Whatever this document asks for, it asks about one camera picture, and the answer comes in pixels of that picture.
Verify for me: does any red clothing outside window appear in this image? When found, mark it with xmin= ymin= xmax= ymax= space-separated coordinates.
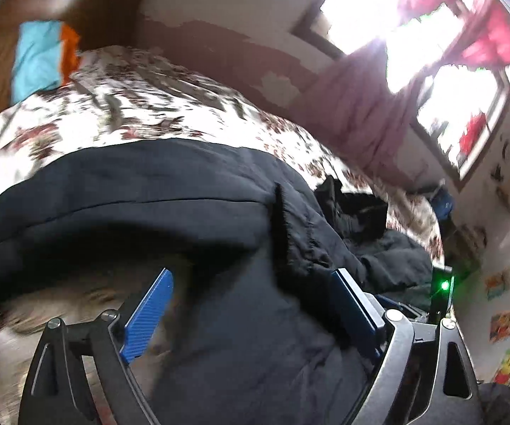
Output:
xmin=459 ymin=112 xmax=487 ymax=157

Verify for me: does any pink purple curtain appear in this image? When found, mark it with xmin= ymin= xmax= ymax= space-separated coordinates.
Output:
xmin=298 ymin=0 xmax=510 ymax=182

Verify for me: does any wooden bedside table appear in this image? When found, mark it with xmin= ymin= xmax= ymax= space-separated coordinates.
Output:
xmin=440 ymin=219 xmax=487 ymax=283

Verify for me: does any brown wooden headboard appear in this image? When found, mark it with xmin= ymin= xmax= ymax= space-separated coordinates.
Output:
xmin=0 ymin=0 xmax=148 ymax=127

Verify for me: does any dark framed window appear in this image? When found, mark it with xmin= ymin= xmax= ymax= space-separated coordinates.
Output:
xmin=289 ymin=0 xmax=510 ymax=194

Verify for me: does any striped blue orange pillow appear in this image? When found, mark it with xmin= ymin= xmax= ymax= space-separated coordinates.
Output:
xmin=0 ymin=20 xmax=80 ymax=111

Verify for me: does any colourful wall sticker lower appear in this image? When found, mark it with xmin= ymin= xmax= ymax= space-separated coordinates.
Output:
xmin=489 ymin=310 xmax=510 ymax=344

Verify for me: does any large black padded coat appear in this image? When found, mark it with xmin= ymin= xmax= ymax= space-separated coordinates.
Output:
xmin=0 ymin=139 xmax=433 ymax=424

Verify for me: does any blue bag by bed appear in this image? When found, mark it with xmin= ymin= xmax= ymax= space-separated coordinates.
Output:
xmin=429 ymin=185 xmax=455 ymax=222

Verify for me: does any floral white red bedspread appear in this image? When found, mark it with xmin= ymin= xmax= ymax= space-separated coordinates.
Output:
xmin=0 ymin=46 xmax=443 ymax=261

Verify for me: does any colourful wall sticker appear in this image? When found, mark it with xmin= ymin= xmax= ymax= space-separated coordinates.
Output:
xmin=489 ymin=310 xmax=510 ymax=344
xmin=484 ymin=267 xmax=510 ymax=300

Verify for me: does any colourful wall sticker upper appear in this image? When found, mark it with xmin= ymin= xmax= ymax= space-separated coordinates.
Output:
xmin=484 ymin=267 xmax=510 ymax=300

